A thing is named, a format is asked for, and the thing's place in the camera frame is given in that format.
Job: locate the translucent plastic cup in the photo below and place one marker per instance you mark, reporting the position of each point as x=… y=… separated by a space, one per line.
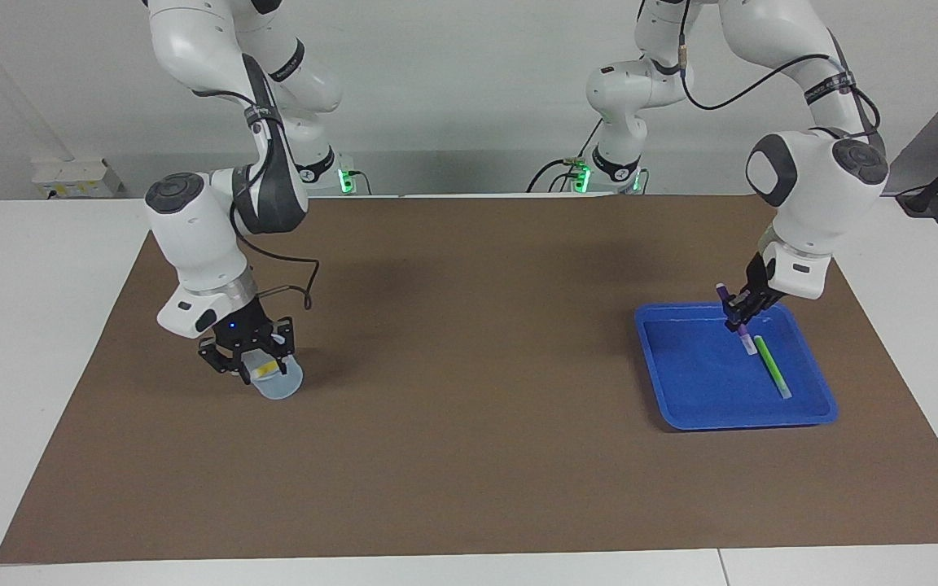
x=282 y=389

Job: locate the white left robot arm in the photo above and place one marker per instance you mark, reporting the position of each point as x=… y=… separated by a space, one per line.
x=819 y=187

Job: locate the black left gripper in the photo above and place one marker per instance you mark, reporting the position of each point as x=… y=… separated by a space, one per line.
x=762 y=289

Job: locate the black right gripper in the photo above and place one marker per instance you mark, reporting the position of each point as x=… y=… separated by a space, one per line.
x=245 y=325

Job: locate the green pen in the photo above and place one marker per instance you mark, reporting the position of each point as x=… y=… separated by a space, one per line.
x=772 y=366

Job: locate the blue plastic tray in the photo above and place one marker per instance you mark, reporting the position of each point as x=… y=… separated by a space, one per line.
x=697 y=382

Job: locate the purple pen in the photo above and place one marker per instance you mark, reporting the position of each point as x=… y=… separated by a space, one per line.
x=747 y=342

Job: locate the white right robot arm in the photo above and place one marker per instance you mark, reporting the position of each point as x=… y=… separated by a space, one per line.
x=200 y=244

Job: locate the yellow pen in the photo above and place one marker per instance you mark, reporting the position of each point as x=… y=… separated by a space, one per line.
x=268 y=370

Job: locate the brown table mat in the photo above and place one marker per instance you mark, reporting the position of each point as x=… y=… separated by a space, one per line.
x=469 y=456

